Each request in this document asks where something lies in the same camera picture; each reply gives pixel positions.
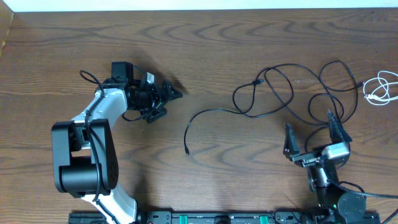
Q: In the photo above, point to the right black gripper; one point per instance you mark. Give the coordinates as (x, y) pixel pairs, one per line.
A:
(290, 150)

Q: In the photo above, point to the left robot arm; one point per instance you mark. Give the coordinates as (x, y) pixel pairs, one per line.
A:
(85, 163)

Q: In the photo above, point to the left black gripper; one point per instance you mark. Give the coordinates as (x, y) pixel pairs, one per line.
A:
(158, 100)

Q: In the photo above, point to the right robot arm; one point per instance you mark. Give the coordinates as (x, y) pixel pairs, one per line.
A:
(336, 204)

